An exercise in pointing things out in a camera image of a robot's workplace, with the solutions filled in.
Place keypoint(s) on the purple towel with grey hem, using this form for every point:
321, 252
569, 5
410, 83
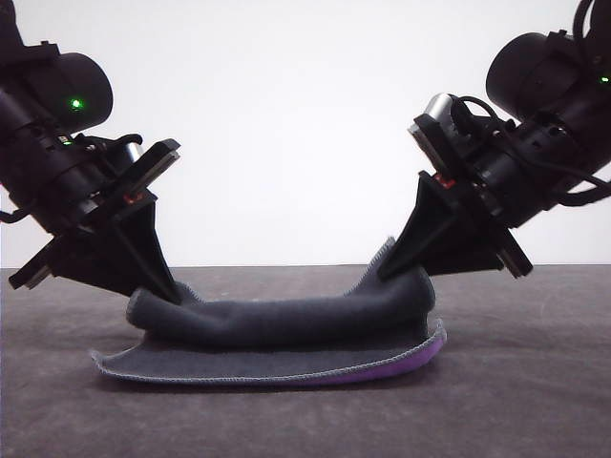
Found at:
286, 319

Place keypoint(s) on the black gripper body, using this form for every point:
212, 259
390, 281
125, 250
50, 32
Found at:
52, 181
520, 176

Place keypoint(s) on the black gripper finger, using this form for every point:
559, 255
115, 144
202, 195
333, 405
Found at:
463, 248
420, 219
100, 262
145, 238

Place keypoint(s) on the grey table cloth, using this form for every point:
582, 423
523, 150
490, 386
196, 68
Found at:
477, 410

